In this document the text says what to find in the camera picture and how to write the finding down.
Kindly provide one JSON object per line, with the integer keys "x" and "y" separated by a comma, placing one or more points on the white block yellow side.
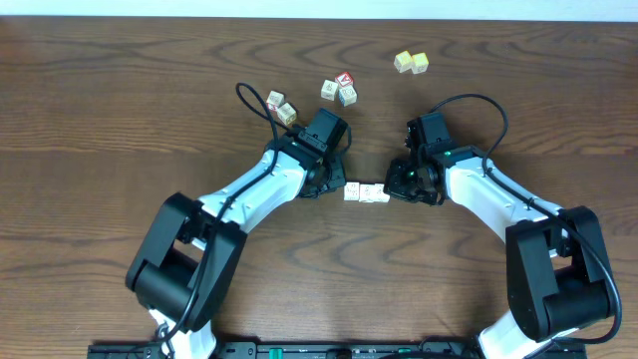
{"x": 286, "y": 114}

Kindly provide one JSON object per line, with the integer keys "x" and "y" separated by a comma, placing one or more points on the yellow sided white block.
{"x": 367, "y": 192}

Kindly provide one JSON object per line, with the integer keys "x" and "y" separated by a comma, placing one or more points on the yellow block left of pair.
{"x": 403, "y": 62}

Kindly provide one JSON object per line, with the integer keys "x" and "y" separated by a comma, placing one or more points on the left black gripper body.
{"x": 333, "y": 175}

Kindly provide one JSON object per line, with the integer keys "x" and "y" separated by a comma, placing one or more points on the red letter A block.
{"x": 344, "y": 80}

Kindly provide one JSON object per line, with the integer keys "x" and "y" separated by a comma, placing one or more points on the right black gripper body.
{"x": 409, "y": 182}

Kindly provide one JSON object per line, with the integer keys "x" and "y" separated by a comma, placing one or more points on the yellow block right of pair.
{"x": 420, "y": 63}

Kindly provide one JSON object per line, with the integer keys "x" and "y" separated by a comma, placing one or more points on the cream block left of cluster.
{"x": 329, "y": 90}

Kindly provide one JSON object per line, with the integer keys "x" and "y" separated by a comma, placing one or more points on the blue edged white block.
{"x": 347, "y": 95}

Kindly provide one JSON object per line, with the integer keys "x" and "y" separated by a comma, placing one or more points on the yellow block of pair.
{"x": 420, "y": 63}
{"x": 403, "y": 62}

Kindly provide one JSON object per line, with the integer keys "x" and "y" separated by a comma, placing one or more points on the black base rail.
{"x": 431, "y": 347}

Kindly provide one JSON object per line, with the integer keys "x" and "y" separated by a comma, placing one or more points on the white block red side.
{"x": 274, "y": 101}

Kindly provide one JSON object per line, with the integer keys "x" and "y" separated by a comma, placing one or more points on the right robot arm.
{"x": 558, "y": 275}

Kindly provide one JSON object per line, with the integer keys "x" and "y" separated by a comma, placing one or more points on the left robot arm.
{"x": 183, "y": 269}

